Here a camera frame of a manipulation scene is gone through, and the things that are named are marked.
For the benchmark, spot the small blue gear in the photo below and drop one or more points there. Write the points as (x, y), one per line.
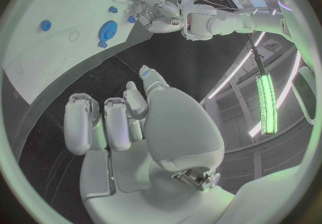
(102, 44)

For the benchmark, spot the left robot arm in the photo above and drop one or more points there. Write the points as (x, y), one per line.
(223, 23)

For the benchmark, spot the glowing light bar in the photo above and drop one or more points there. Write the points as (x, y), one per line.
(267, 105)

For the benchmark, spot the blue plug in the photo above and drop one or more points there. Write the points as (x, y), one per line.
(131, 19)

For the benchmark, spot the black lamp pole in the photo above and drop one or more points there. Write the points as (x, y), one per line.
(256, 53)

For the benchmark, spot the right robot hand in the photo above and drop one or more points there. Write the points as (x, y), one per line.
(176, 127)

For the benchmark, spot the white task board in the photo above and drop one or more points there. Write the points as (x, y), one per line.
(62, 7)

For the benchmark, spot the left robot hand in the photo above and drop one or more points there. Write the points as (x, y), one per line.
(161, 21)

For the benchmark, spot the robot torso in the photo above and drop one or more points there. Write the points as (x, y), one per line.
(294, 33)

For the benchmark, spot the blue round peg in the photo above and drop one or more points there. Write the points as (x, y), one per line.
(46, 25)

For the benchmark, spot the small blue peg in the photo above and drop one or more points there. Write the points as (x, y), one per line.
(113, 9)

